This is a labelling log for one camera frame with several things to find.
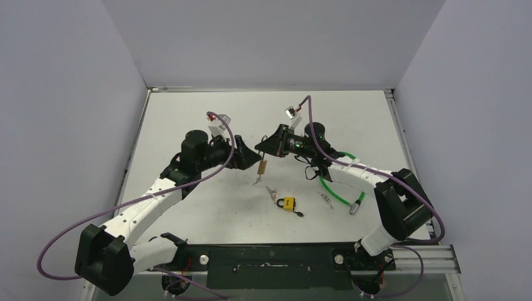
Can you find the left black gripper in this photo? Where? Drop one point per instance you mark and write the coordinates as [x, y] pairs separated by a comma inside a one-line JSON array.
[[243, 157]]

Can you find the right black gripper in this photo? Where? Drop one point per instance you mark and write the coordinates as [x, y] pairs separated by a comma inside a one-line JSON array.
[[281, 140]]

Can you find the brass padlock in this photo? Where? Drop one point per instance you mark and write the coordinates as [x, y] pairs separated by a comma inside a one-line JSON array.
[[262, 164]]

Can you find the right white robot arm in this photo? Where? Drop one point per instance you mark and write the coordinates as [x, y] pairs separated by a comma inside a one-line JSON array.
[[402, 203]]

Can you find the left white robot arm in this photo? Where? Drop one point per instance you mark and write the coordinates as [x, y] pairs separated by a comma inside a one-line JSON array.
[[109, 255]]

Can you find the silver key bunch centre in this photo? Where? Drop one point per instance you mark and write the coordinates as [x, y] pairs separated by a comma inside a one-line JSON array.
[[273, 194]]

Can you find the silver key bunch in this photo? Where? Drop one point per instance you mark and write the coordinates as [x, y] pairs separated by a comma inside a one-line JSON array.
[[273, 194], [326, 199]]

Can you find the black key by yellow padlock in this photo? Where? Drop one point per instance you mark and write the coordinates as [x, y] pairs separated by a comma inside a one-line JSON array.
[[297, 213]]

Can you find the silver key bunch right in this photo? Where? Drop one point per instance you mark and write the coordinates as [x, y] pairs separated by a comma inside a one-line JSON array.
[[326, 199]]

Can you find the yellow black padlock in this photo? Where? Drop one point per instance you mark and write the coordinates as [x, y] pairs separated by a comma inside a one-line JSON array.
[[286, 203]]

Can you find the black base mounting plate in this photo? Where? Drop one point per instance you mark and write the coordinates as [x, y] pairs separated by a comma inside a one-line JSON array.
[[280, 266]]

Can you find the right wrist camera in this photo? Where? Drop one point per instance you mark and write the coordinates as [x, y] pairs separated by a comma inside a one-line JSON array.
[[294, 116]]

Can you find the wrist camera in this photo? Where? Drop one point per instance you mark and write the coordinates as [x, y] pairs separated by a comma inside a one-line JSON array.
[[217, 125], [294, 116]]

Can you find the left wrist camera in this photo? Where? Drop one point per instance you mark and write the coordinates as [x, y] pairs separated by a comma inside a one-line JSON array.
[[217, 125]]

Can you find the green cable lock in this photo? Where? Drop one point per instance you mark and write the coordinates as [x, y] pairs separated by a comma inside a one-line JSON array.
[[353, 207]]

